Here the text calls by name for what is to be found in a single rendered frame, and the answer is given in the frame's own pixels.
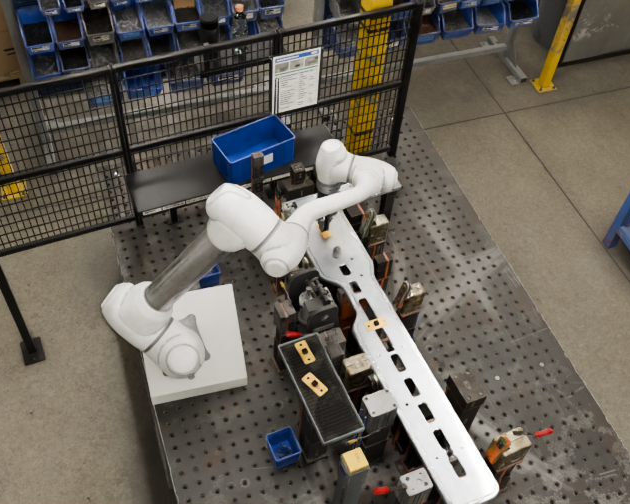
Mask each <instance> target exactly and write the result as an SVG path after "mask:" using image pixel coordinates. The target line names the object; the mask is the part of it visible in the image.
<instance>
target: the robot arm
mask: <svg viewBox="0 0 630 504"><path fill-rule="evenodd" d="M316 173H317V181H316V187H317V189H318V191H317V195H318V196H317V198H316V200H313V201H310V202H308V203H306V204H304V205H302V206H301V207H300V208H298V209H297V210H296V211H295V212H294V213H293V214H292V215H291V216H290V217H289V218H288V219H287V220H286V221H285V222H284V221H282V220H281V219H280V218H279V217H278V216H277V215H276V214H275V213H274V212H273V210H272V209H271V208H269V207H268V206H267V205H266V204H265V203H264V202H263V201H262V200H260V199H259V198H258V197H257V196H255V195H254V194H253V193H251V192H250V191H248V190H247V189H245V188H243V187H241V186H238V185H235V184H232V183H224V184H222V185H221V186H220V187H218V188H217V189H216V190H215V191H214V192H213V193H212V194H211V195H210V196H209V198H208V199H207V201H206V212H207V215H208V216H209V217H210V218H209V220H208V222H207V228H206V229H205V230H204V231H203V232H202V233H201V234H200V235H199V236H198V237H197V238H196V239H195V240H194V241H193V242H192V243H191V244H190V245H189V246H188V247H187V248H186V249H185V250H184V251H183V252H182V253H181V254H180V255H179V256H178V257H177V258H176V259H175V260H174V261H173V262H172V263H171V264H170V265H169V266H168V267H167V268H166V269H165V270H164V271H163V272H162V273H161V274H160V275H159V276H158V277H157V278H156V279H155V280H154V281H153V282H141V283H139V284H137V285H133V284H131V283H121V284H117V285H116V286H115V287H114V288H113V289H112V290H111V292H110V293H109V294H108V296H107V297H106V298H105V300H104V301H103V303H102V304H101V308H102V313H103V316H104V317H105V319H106V321H107V322H108V324H109V325H110V326H111V327H112V328H113V329H114V330H115V331H116V332H117V333H118V334H119V335H120V336H122V337H123V338H124V339H125V340H126V341H128V342H129V343H130V344H132V345H133V346H134V347H136V348H138V349H139V350H141V351H142V352H143V353H145V354H146V355H147V356H148V357H149V358H150V359H151V360H152V361H153V362H154V363H155V364H156V365H157V366H158V367H160V368H161V369H162V372H163V375H164V376H166V377H168V376H170V377H172V378H177V379H183V378H187V377H188V378H189V380H192V379H194V378H195V375H194V374H195V373H196V372H197V371H198V370H199V369H200V367H201V366H202V364H203V362H204V361H207V360H209V359H210V357H211V355H210V353H209V352H208V350H207V349H206V347H205V345H204V342H203V340H202V337H201V334H200V332H199V329H198V327H197V323H196V317H195V315H194V314H189V315H188V316H186V317H185V318H183V319H181V320H178V321H177V320H176V319H174V318H173V317H172V316H171V315H172V312H173V304H174V303H175V302H176V301H177V300H179V299H180V298H181V297H182V296H183V295H184V294H185V293H186V292H187V291H188V290H189V289H191V288H192V287H193V286H194V285H195V284H196V283H197V282H198V281H199V280H200V279H202V278H203V277H204V276H205V275H206V274H207V273H208V272H209V271H210V270H211V269H212V268H214V267H215V266H216V265H217V264H218V263H219V262H220V261H221V260H222V259H223V258H224V257H226V256H227V255H228V254H229V253H230V252H235V251H238V250H241V249H244V248H246V249H248V250H249V251H250V252H251V253H252V254H254V255H255V256H256V257H257V258H258V259H259V260H260V264H261V266H262V268H263V269H264V271H265V272H266V273H267V274H268V275H270V276H273V277H282V276H284V275H286V274H287V273H289V272H290V271H291V270H292V269H294V268H295V267H296V266H297V265H298V264H299V263H300V261H301V259H302V258H303V256H304V254H305V252H306V249H307V245H308V242H309V237H310V230H311V225H312V223H313V222H314V221H315V220H316V221H318V225H319V229H320V231H321V233H322V232H323V231H324V226H325V227H326V230H327V231H329V224H330V223H331V220H332V219H333V217H332V216H336V215H337V212H338V211H339V210H342V209H345V208H347V207H350V206H353V205H355V204H358V203H360V202H362V201H364V200H365V199H366V198H368V197H369V196H373V195H375V194H377V193H379V192H382V193H385V192H389V191H392V189H394V188H395V186H396V182H397V176H398V173H397V171H396V169H395V168H394V167H393V166H391V165H390V164H388V163H386V162H383V161H380V160H377V159H374V158H370V157H364V156H356V155H353V154H351V153H349V152H347V151H346V148H345V147H344V145H343V144H342V143H341V142H340V141H339V140H336V139H329V140H326V141H324V142H323V143H322V145H321V147H320V150H319V152H318V155H317V158H316ZM341 182H345V183H350V184H352V186H353V188H352V189H349V190H346V191H343V192H339V193H338V191H339V189H340V186H341ZM324 216H325V220H324V218H323V217H324Z"/></svg>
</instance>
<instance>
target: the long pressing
mask: <svg viewBox="0 0 630 504"><path fill-rule="evenodd" d="M317 196H318V195H317V193H316V194H312V195H309V196H305V197H302V198H298V199H294V200H291V201H288V206H289V204H290V205H292V202H293V201H295V202H296V204H297V209H298V208H300V207H301V206H302V205H304V204H306V203H308V202H310V201H313V200H316V198H317ZM297 209H294V207H293V208H292V209H291V212H292V214H293V213H294V212H295V211H296V210H297ZM332 217H333V219H332V220H331V223H330V224H329V231H330V232H331V234H332V237H329V238H325V239H324V238H323V237H322V235H321V234H320V232H319V230H318V228H317V227H316V225H315V223H317V222H318V221H316V220H315V221H314V222H313V223H312V225H311V230H310V237H309V242H308V245H307V249H306V252H305V254H306V256H307V257H308V259H309V261H310V263H311V265H312V267H313V268H317V270H318V272H319V279H320V280H321V281H323V282H326V283H329V284H332V285H335V286H338V287H340V288H341V289H342V290H343V292H344V293H345V295H346V297H347V299H348V301H349V302H350V304H351V306H352V308H353V309H354V311H355V313H356V318H355V321H354V323H353V325H352V335H353V336H354V338H355V340H356V342H357V344H358V346H359V347H360V349H361V351H362V353H366V355H367V357H368V359H369V360H370V362H371V364H372V366H373V369H372V371H373V373H374V375H376V377H377V379H378V381H379V384H380V386H381V388H382V390H383V389H385V388H388V389H389V390H390V392H391V393H392V395H393V397H394V399H395V401H396V403H397V404H398V409H397V413H396V415H397V417H398V419H399V421H400V423H401V425H402V427H403V428H404V430H405V432H406V434H407V436H408V438H409V439H410V441H411V443H412V445H413V447H414V449H415V450H416V452H417V454H418V456H419V458H420V460H421V461H422V463H423V465H424V467H425V469H426V471H427V472H428V474H429V476H430V478H431V480H432V482H433V484H434V485H435V487H436V489H437V491H438V493H439V495H440V496H441V498H442V500H443V502H444V504H483V503H486V502H488V501H490V500H492V499H494V498H496V497H497V495H498V493H499V485H498V483H497V481H496V479H495V478H494V476H493V474H492V473H491V471H490V469H489V468H488V466H487V464H486V463H485V461H484V459H483V457H482V456H481V454H480V452H479V451H478V449H477V447H476V446H475V444H474V442H473V441H472V439H471V437H470V436H469V434H468V432H467V431H466V429H465V427H464V426H463V424H462V422H461V421H460V419H459V417H458V416H457V414H456V412H455V411H454V409H453V407H452V405H451V404H450V402H449V400H448V399H447V397H446V395H445V394H444V392H443V390H442V389H441V387H440V385H439V384H438V382H437V380H436V379H435V377H434V375H433V374H432V372H431V370H430V369H429V367H428V365H427V364H426V362H425V360H424V358H423V357H422V355H421V353H420V352H419V350H418V348H417V347H416V345H415V343H414V342H413V340H412V338H411V337H410V335H409V333H408V332H407V330H406V328H405V327H404V325H403V323H402V322H401V320H400V318H399V317H398V315H397V313H396V312H395V310H394V308H393V306H392V305H391V303H390V301H389V300H388V298H387V296H386V295H385V293H384V291H383V290H382V288H381V286H380V285H379V283H378V281H377V280H376V278H375V275H374V264H373V261H372V259H371V258H370V256H369V254H368V253H367V251H366V249H365V248H364V246H363V244H362V243H361V241H360V239H359V238H358V236H357V234H356V233H355V231H354V229H353V228H352V226H351V224H350V223H349V221H348V219H347V218H346V216H345V214H344V213H343V211H342V210H339V211H338V212H337V215H336V216H332ZM335 246H340V248H341V257H340V258H334V257H333V255H332V254H333V249H334V247H335ZM351 258H353V260H351ZM343 265H346V266H347V267H348V269H349V271H350V273H351V274H350V275H347V276H344V275H343V273H342V271H341V270H340V266H343ZM361 274H362V275H363V276H360V275H361ZM351 282H356V283H357V285H358V287H359V288H360V290H361V292H360V293H357V294H355V293H353V291H352V289H351V287H350V286H349V283H351ZM362 299H366V300H367V302H368V304H369V306H370V307H371V309H372V311H373V313H374V314H375V316H376V318H380V317H383V316H384V317H385V318H386V320H387V322H388V325H387V326H384V327H381V328H382V329H383V330H384V332H385V334H386V335H387V337H388V339H389V341H390V342H391V344H392V346H393V347H394V351H391V352H387V351H386V349H385V347H384V346H383V344H382V342H381V340H380V338H379V337H378V335H377V333H376V331H375V330H376V329H375V330H372V331H367V329H366V327H365V326H364V323H366V322H368V321H369V319H368V317H367V316H366V314H365V312H364V310H363V308H362V307H361V305H360V303H359V300H362ZM402 346H404V348H403V347H402ZM394 354H397V355H398V356H399V358H400V360H401V361H402V363H403V365H404V367H405V368H406V370H405V371H403V372H398V370H397V368H396V367H395V365H394V363H393V361H392V360H391V358H390V357H391V356H392V355H394ZM379 355H381V356H379ZM408 378H411V379H412V381H413V382H414V384H415V386H416V387H417V389H418V391H419V393H420V395H419V396H416V397H413V396H412V395H411V393H410V391H409V390H408V388H407V386H406V384H405V383H404V380H405V379H408ZM422 403H425V404H426V405H427V407H428V408H429V410H430V412H431V414H432V415H433V417H434V421H433V422H430V423H428V422H427V421H426V420H425V418H424V416H423V414H422V413H421V411H420V409H419V407H418V405H419V404H422ZM406 404H408V406H406ZM437 429H440V430H441V431H442V433H443V434H444V436H445V438H446V440H447V441H448V443H449V445H450V448H452V449H453V450H454V453H453V454H454V455H452V456H450V457H448V455H447V453H446V450H448V449H449V448H448V449H446V450H443V449H442V448H441V446H440V444H439V443H438V441H437V439H436V437H435V436H434V434H433V431H435V430H437ZM461 447H463V449H462V448H461ZM454 456H455V457H457V459H458V461H459V462H460V464H461V466H462V468H463V469H464V471H465V473H466V476H465V477H462V478H459V477H458V476H457V474H456V473H455V471H454V469H453V467H452V466H451V464H450V462H449V458H453V457H454ZM436 457H437V458H438V459H436Z"/></svg>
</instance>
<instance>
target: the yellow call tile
mask: <svg viewBox="0 0 630 504"><path fill-rule="evenodd" d="M342 457H343V459H344V461H345V463H346V465H347V467H348V469H349V472H350V473H352V472H354V471H357V470H359V469H362V468H364V467H367V466H368V465H369V464H368V462H367V460H366V458H365V456H364V454H363V452H362V450H361V448H360V447H359V448H356V449H354V450H351V451H349V452H346V453H344V454H342Z"/></svg>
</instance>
